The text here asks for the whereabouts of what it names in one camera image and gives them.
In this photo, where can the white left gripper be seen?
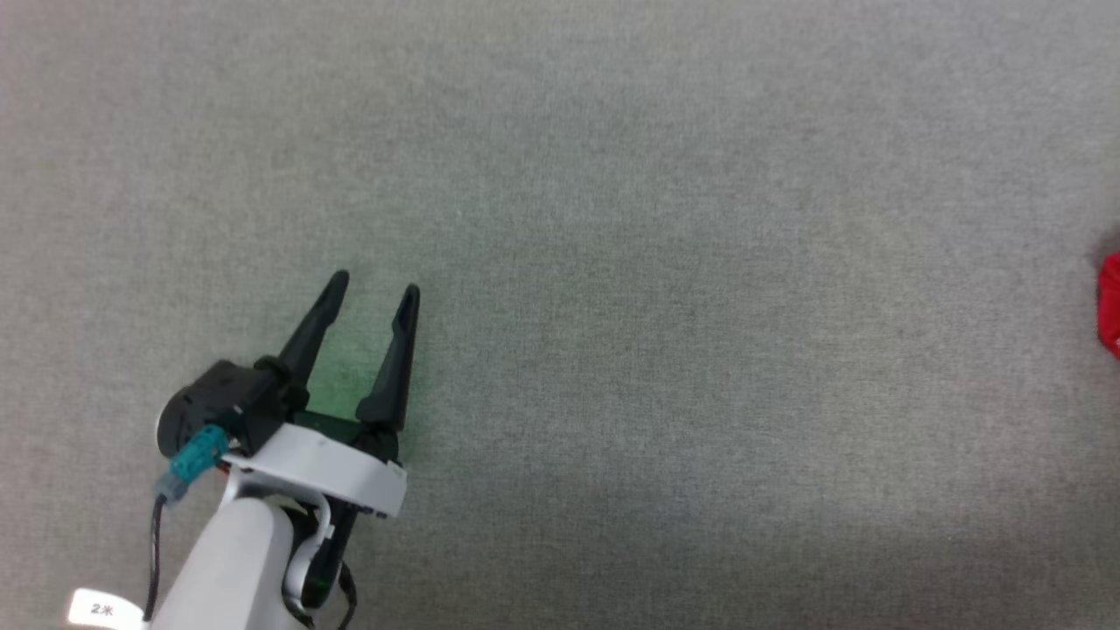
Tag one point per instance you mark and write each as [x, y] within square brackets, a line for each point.
[324, 468]

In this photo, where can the red and white jersey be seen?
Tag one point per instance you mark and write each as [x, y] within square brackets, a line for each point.
[1111, 306]

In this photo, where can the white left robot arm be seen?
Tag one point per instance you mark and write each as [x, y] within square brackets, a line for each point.
[227, 569]

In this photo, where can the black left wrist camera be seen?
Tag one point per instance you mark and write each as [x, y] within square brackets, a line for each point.
[219, 402]

